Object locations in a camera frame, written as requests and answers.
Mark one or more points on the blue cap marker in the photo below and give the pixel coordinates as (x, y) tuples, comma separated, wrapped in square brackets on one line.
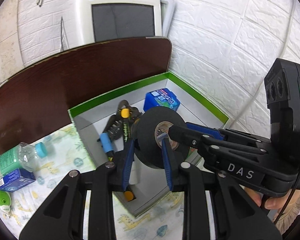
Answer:
[(106, 145)]

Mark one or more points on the clear bottle green label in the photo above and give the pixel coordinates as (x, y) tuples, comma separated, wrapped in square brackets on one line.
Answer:
[(24, 156)]

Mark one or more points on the white CRT monitor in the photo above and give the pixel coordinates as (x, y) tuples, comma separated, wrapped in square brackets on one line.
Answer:
[(93, 21)]

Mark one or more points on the black camera box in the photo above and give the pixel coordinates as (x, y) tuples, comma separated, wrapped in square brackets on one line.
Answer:
[(282, 86)]

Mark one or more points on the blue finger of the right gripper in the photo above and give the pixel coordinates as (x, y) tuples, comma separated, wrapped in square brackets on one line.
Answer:
[(213, 132)]

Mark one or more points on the blue medicine box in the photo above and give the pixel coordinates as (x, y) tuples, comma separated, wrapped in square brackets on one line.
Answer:
[(16, 180)]

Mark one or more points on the black yellow marker pen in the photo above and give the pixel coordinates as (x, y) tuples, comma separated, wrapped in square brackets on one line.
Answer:
[(125, 113)]

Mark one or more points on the green white cardboard tray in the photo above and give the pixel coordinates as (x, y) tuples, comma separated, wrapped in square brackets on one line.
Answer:
[(90, 118)]

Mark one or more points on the person's right hand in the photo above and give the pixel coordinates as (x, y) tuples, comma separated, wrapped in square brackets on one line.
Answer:
[(273, 203)]

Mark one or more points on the white green spray bottle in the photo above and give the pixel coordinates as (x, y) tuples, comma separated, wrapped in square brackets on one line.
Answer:
[(5, 202)]

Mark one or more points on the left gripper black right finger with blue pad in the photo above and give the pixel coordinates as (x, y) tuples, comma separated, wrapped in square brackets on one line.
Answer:
[(214, 203)]

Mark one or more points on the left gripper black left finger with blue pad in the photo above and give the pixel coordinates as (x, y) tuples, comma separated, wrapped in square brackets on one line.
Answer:
[(61, 215)]

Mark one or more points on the blue pack in tray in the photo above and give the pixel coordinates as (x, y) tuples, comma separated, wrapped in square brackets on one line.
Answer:
[(161, 97)]

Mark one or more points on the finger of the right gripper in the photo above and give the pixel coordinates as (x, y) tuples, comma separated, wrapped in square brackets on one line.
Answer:
[(185, 136)]

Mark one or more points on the black tape roll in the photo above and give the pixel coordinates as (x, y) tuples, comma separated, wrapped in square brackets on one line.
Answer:
[(149, 132)]

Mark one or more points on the black pliers tool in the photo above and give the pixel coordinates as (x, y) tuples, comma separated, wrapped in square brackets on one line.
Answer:
[(114, 126)]

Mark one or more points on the dark brown wooden board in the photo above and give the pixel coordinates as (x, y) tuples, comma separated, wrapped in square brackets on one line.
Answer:
[(35, 102)]

